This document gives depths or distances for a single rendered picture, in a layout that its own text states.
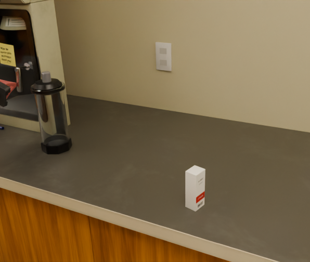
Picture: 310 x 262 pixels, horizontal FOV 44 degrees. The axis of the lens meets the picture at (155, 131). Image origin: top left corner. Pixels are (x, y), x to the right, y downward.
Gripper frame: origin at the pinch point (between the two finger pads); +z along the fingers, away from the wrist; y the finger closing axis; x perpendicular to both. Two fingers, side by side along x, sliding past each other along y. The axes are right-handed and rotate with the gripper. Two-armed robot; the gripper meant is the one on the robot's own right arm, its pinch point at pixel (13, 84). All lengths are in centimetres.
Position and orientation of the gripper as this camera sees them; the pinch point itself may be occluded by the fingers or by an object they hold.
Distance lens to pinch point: 140.6
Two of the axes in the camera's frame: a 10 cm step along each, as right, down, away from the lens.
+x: -2.6, 8.2, 5.0
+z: 4.4, -3.7, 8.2
